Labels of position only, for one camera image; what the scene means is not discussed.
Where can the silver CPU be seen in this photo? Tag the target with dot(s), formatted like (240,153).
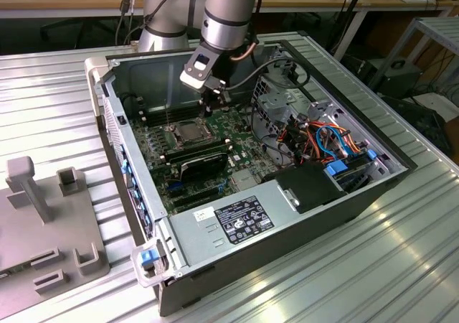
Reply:
(191,132)

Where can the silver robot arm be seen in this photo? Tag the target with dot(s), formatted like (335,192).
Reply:
(226,21)

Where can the black RAM slot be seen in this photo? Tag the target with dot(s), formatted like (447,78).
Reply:
(172,109)
(157,119)

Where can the CPU socket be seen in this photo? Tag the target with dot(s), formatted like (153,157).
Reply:
(173,135)

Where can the black expansion slot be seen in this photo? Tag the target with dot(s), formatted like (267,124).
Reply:
(199,201)
(195,194)

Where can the silver metal drive cage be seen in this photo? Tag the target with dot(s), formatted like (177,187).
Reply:
(272,100)

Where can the green motherboard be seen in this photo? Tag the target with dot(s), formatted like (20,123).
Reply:
(244,147)

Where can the black RAM stick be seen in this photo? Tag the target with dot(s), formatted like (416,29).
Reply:
(193,153)

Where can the black graphics card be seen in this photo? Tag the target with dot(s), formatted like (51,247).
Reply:
(204,167)

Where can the silver chipset heatsink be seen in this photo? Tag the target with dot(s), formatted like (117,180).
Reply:
(244,181)

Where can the black plastic shroud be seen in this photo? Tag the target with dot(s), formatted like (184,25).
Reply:
(308,186)

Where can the blue disk carrier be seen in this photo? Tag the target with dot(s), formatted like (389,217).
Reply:
(339,167)

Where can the silver power supply unit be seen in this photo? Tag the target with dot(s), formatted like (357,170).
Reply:
(201,237)

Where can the grey open PC case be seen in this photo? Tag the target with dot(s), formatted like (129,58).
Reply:
(287,237)

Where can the black bag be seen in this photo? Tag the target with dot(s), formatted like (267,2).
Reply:
(423,122)

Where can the blue case latch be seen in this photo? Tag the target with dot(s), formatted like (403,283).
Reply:
(148,258)

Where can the grey metal slat table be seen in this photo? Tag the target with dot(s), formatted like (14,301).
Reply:
(441,27)

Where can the grey parts rack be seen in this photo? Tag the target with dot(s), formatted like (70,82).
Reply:
(21,237)

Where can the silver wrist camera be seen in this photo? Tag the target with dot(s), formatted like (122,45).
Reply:
(197,71)

